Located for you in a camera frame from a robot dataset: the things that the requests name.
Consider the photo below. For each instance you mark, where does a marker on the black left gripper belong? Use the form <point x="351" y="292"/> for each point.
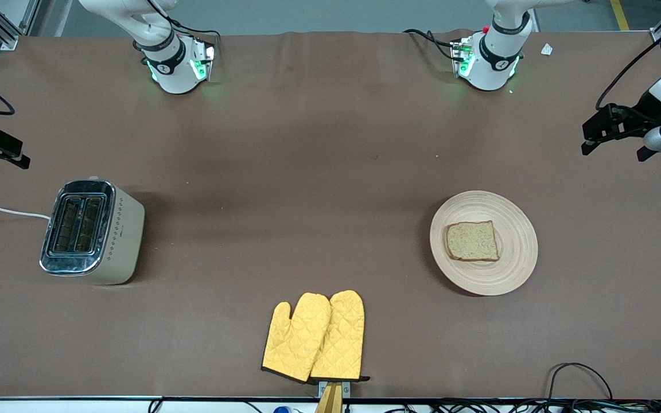
<point x="640" y="112"/>

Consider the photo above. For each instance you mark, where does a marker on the round wooden plate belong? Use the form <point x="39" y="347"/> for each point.
<point x="514" y="264"/>

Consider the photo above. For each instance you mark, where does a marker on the brown bread slice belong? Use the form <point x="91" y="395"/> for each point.
<point x="473" y="241"/>

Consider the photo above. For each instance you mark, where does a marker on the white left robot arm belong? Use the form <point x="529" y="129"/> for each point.
<point x="494" y="69"/>

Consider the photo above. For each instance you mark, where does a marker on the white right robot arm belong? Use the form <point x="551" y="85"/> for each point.
<point x="172" y="74"/>

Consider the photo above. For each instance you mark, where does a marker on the beige chrome toaster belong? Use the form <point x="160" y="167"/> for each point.
<point x="121" y="246"/>

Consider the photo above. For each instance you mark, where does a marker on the small white paper scrap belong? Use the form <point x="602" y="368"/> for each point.
<point x="547" y="49"/>

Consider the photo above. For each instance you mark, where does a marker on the brown table cloth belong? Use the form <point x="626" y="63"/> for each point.
<point x="336" y="143"/>

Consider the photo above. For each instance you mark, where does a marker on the yellow quilted oven mitt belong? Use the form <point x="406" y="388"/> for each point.
<point x="293" y="338"/>
<point x="342" y="332"/>

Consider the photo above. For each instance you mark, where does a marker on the small blue object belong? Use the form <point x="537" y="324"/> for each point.
<point x="282" y="409"/>

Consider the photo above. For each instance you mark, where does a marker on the wooden strip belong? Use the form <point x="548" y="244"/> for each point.
<point x="330" y="401"/>

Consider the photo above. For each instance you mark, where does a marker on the silver base connector bracket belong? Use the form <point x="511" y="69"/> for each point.
<point x="207" y="57"/>
<point x="459" y="57"/>

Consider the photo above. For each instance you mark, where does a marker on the small metal bracket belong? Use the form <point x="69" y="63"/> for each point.
<point x="346" y="389"/>

